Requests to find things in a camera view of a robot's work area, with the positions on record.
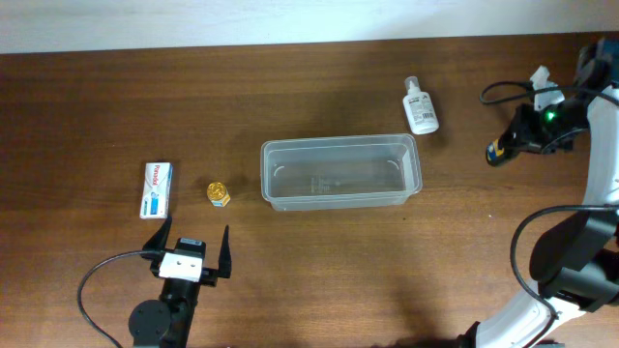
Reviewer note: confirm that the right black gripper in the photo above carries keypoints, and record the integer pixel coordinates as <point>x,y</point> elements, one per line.
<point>523,133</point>

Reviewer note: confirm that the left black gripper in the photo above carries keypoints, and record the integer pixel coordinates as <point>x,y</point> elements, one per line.
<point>209,276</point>

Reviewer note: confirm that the dark bottle white cap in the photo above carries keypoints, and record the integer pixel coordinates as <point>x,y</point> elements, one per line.
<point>495,153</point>

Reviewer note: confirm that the white spray bottle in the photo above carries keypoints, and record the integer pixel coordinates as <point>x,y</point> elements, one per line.
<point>418,108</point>

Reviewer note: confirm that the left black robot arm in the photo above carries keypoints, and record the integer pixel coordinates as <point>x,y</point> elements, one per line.
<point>167,320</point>

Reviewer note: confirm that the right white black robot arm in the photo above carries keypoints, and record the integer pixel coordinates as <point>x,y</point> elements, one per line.
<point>572,271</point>

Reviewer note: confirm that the clear plastic container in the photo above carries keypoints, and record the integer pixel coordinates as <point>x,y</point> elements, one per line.
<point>342,172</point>

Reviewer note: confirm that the small gold lid jar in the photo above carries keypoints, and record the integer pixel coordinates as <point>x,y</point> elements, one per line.
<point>218,194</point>

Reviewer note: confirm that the white Panadol medicine box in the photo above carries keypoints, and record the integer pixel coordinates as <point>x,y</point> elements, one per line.
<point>156,190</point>

